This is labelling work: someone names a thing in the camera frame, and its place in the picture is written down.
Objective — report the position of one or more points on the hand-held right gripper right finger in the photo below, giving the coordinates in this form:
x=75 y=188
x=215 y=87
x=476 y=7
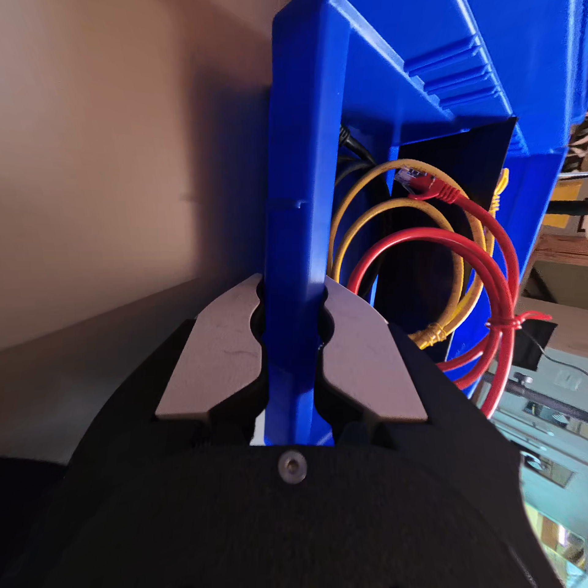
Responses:
x=367 y=358

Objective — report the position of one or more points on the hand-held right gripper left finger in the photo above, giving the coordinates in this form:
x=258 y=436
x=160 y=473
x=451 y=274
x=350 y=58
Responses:
x=211 y=349

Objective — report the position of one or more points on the blue plastic bin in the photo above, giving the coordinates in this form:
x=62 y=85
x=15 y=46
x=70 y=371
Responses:
x=298 y=138

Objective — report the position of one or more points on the yellow twist tie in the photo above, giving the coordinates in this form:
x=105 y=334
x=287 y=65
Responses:
x=429 y=337

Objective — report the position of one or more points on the red twist tie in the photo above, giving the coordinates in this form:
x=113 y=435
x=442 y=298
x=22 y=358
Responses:
x=503 y=321

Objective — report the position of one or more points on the grey metal machine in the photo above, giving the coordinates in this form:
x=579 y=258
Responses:
x=551 y=395

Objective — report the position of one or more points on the black bin divider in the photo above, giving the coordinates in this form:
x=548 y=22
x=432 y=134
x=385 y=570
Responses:
x=459 y=151

